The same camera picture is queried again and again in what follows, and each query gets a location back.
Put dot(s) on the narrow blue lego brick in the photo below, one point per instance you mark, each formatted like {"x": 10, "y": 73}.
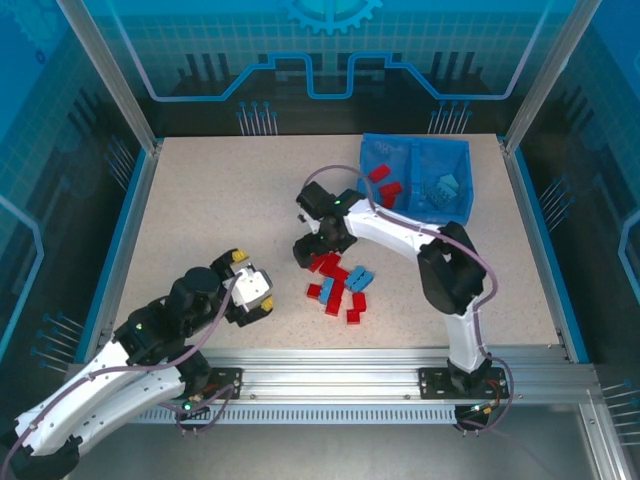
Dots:
{"x": 326, "y": 290}

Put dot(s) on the red lego brick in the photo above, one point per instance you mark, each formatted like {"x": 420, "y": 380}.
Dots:
{"x": 391, "y": 188}
{"x": 359, "y": 301}
{"x": 339, "y": 287}
{"x": 389, "y": 201}
{"x": 333, "y": 305}
{"x": 331, "y": 265}
{"x": 380, "y": 172}
{"x": 314, "y": 291}
{"x": 353, "y": 316}
{"x": 317, "y": 262}
{"x": 341, "y": 274}

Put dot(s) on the blue lego slope brick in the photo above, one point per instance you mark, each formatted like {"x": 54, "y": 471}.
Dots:
{"x": 450, "y": 180}

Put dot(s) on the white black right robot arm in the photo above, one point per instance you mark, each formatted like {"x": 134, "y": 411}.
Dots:
{"x": 450, "y": 280}

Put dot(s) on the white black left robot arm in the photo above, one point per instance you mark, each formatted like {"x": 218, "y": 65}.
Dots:
{"x": 100, "y": 395}

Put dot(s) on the blue divided plastic bin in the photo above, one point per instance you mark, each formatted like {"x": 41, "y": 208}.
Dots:
{"x": 425, "y": 155}

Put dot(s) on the aluminium table side rail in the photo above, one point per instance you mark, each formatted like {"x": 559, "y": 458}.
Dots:
{"x": 125, "y": 240}
{"x": 537, "y": 240}

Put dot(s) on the aluminium front frame rail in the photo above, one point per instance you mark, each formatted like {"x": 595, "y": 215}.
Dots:
{"x": 325, "y": 372}

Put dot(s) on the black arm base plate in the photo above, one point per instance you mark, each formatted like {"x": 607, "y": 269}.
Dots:
{"x": 432, "y": 384}
{"x": 225, "y": 384}

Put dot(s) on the aluminium frame post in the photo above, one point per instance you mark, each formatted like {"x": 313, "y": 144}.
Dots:
{"x": 112, "y": 75}
{"x": 549, "y": 75}

